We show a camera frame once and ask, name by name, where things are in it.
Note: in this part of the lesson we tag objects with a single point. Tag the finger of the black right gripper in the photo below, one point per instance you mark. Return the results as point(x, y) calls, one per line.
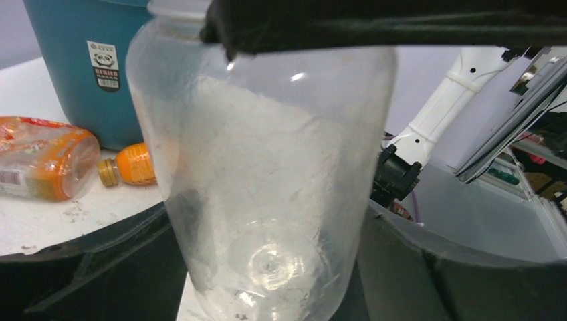
point(257, 27)

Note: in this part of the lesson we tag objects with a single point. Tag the crushed orange label bottle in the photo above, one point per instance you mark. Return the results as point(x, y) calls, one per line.
point(43, 159)

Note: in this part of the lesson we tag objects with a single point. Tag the orange juice bottle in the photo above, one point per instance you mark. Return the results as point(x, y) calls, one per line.
point(132, 166)

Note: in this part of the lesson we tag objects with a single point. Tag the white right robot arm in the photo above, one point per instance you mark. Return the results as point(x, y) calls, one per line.
point(400, 163)

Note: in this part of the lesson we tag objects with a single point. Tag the clear plastic jar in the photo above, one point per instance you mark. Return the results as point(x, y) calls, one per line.
point(265, 163)

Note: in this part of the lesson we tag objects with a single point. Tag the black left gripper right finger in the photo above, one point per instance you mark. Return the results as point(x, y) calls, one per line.
point(405, 272)

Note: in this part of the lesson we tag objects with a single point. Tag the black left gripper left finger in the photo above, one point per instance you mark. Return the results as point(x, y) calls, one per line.
point(129, 270)

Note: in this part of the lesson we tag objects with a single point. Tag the teal plastic bin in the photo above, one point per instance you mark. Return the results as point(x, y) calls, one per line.
point(84, 45)

